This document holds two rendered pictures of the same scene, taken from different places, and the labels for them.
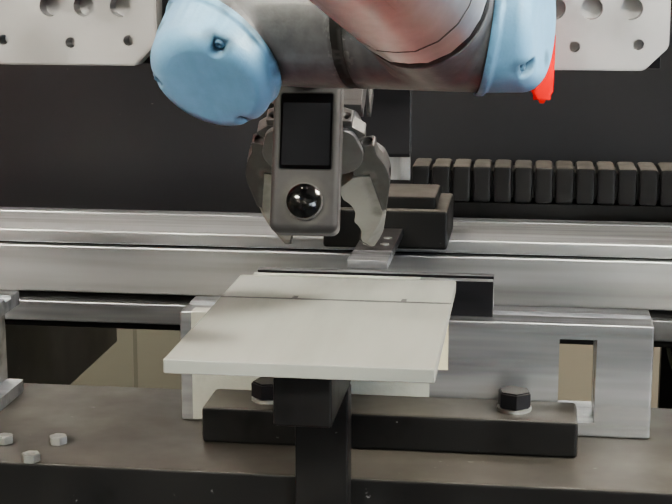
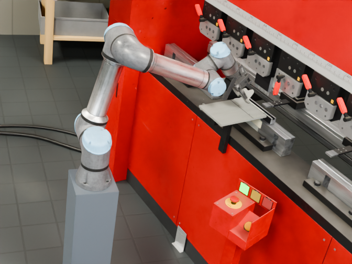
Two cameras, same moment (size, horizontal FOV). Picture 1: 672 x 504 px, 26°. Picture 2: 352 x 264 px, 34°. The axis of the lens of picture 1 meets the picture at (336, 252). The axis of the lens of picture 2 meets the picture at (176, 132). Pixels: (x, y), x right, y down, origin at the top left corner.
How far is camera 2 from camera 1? 1.97 m
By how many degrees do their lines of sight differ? 46
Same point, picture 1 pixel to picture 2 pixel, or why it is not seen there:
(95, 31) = (233, 50)
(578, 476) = (256, 153)
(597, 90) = not seen: outside the picture
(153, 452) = not seen: hidden behind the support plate
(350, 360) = (216, 118)
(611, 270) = (323, 129)
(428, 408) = (252, 132)
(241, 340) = (213, 108)
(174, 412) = not seen: hidden behind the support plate
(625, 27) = (291, 89)
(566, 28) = (284, 85)
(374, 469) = (235, 136)
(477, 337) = (265, 125)
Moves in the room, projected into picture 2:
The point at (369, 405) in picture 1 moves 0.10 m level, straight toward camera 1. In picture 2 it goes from (246, 127) to (230, 132)
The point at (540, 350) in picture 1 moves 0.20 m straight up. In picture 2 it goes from (271, 133) to (282, 95)
